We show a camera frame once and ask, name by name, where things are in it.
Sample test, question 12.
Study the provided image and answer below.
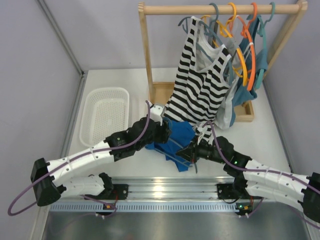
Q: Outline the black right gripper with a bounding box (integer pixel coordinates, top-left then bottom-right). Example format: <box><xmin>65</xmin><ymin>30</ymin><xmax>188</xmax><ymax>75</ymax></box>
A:
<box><xmin>176</xmin><ymin>135</ymin><xmax>227</xmax><ymax>164</ymax></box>

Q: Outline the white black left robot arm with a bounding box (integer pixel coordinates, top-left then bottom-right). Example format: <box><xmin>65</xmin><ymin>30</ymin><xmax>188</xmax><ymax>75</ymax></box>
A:
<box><xmin>30</xmin><ymin>117</ymin><xmax>171</xmax><ymax>207</ymax></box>

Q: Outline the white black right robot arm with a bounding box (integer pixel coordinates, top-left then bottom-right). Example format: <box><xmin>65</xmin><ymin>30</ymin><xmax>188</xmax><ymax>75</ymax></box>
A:
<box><xmin>176</xmin><ymin>136</ymin><xmax>320</xmax><ymax>223</ymax></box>

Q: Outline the black white striped tank top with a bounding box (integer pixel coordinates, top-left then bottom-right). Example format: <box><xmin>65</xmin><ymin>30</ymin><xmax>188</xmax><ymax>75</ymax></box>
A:
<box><xmin>164</xmin><ymin>16</ymin><xmax>231</xmax><ymax>126</ymax></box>

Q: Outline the teal blue tank top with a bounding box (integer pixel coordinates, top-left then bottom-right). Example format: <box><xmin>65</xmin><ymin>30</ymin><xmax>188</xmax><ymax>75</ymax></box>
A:
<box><xmin>229</xmin><ymin>15</ymin><xmax>269</xmax><ymax>126</ymax></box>

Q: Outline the yellow hanger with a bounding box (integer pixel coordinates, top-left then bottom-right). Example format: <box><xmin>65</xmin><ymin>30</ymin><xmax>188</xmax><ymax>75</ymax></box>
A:
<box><xmin>209</xmin><ymin>2</ymin><xmax>248</xmax><ymax>84</ymax></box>

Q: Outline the orange hanger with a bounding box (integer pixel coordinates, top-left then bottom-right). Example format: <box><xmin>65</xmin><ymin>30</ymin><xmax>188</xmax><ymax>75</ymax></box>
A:
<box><xmin>229</xmin><ymin>2</ymin><xmax>258</xmax><ymax>91</ymax></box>

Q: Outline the wooden clothes rack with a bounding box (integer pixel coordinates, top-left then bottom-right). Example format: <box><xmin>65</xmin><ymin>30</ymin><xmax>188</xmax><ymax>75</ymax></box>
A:
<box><xmin>137</xmin><ymin>0</ymin><xmax>309</xmax><ymax>122</ymax></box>

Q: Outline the white perforated plastic basket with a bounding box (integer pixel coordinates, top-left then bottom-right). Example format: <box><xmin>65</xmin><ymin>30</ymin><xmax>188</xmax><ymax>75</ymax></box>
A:
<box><xmin>79</xmin><ymin>87</ymin><xmax>130</xmax><ymax>147</ymax></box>

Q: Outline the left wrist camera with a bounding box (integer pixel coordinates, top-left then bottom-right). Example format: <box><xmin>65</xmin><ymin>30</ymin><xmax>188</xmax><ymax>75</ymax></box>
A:
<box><xmin>150</xmin><ymin>103</ymin><xmax>166</xmax><ymax>125</ymax></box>

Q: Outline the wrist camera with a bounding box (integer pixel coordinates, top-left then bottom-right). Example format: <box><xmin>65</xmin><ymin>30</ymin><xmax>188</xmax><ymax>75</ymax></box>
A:
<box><xmin>150</xmin><ymin>103</ymin><xmax>166</xmax><ymax>125</ymax></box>
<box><xmin>192</xmin><ymin>124</ymin><xmax>208</xmax><ymax>141</ymax></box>

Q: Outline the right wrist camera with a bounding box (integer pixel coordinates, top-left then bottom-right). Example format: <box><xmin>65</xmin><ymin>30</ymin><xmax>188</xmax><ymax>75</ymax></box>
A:
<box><xmin>192</xmin><ymin>124</ymin><xmax>208</xmax><ymax>141</ymax></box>

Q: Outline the aluminium mounting rail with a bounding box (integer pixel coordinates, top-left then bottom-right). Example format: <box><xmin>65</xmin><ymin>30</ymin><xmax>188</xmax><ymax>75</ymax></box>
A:
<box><xmin>44</xmin><ymin>173</ymin><xmax>221</xmax><ymax>205</ymax></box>

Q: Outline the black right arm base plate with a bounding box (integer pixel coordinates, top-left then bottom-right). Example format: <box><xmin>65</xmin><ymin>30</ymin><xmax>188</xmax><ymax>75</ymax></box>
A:
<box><xmin>216</xmin><ymin>183</ymin><xmax>251</xmax><ymax>204</ymax></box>

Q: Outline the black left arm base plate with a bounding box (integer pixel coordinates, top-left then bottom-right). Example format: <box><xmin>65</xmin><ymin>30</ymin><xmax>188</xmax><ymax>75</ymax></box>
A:
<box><xmin>85</xmin><ymin>184</ymin><xmax>129</xmax><ymax>200</ymax></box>

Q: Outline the white slotted cable duct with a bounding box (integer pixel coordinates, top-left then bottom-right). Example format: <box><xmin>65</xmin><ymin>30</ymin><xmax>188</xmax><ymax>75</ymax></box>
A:
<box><xmin>49</xmin><ymin>201</ymin><xmax>250</xmax><ymax>213</ymax></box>

